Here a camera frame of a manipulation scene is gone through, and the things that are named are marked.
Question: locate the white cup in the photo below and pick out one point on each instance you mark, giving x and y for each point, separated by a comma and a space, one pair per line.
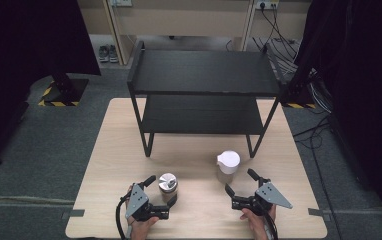
229, 160

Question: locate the glass jar with silver lid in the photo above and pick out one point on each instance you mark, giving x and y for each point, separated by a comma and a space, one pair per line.
168, 182

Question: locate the black two-tier shelf rack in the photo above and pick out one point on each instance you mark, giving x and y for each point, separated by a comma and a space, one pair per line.
205, 71

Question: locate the white power strip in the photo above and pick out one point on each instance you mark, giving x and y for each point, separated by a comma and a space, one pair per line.
267, 4
122, 2

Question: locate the grey tape piece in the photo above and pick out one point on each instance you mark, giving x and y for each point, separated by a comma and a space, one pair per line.
317, 212
74, 213

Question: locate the grey shoe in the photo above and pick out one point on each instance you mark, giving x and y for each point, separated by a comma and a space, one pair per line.
103, 53
113, 53

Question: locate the black stand base striped tape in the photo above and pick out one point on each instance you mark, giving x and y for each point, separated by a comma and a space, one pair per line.
64, 91
299, 98

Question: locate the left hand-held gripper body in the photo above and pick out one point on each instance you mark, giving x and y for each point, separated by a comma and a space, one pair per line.
138, 203

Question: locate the person's left hand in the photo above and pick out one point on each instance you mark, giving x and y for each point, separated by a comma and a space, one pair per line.
140, 230

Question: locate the black curtain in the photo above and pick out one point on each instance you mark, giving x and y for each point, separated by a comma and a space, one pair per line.
365, 100
19, 66

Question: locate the person's right hand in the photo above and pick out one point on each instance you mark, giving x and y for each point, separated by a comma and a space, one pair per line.
260, 226

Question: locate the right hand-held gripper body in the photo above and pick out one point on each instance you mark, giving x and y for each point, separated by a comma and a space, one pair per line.
272, 195

